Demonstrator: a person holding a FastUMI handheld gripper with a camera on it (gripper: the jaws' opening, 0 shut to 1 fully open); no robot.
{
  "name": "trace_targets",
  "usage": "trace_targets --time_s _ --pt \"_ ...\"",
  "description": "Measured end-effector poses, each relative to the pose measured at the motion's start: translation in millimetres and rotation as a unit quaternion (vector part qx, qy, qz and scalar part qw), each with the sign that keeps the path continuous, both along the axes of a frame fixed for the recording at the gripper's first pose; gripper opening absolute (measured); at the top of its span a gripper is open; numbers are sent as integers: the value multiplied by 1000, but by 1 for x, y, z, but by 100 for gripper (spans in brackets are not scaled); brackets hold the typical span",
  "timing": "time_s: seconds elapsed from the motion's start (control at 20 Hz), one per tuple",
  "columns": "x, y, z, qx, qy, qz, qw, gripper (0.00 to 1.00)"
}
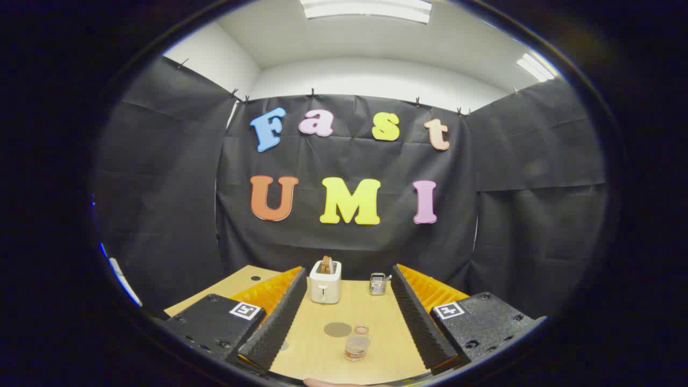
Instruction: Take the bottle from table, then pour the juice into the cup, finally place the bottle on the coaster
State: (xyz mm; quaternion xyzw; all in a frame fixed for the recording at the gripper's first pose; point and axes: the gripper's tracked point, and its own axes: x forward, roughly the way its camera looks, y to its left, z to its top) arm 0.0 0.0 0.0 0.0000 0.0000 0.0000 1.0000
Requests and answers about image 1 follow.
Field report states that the white toaster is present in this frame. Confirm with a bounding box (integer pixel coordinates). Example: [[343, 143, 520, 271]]
[[309, 260, 342, 304]]

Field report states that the small ceiling light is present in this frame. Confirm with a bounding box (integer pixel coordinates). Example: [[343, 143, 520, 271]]
[[517, 52, 555, 82]]

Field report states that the long ceiling light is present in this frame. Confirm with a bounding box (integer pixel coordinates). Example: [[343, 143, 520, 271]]
[[300, 0, 432, 24]]

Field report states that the clear plastic juice bottle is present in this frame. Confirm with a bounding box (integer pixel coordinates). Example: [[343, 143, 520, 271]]
[[345, 324, 371, 362]]

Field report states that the wooden table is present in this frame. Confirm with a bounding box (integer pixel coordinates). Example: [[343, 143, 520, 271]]
[[164, 264, 433, 385]]

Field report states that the black backdrop cloth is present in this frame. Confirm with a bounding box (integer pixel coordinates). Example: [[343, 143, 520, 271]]
[[94, 54, 608, 318]]

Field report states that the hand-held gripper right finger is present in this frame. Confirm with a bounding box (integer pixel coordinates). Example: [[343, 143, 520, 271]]
[[391, 263, 549, 376]]

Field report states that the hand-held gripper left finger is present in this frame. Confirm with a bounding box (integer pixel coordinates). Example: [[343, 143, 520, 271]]
[[161, 266, 308, 374]]

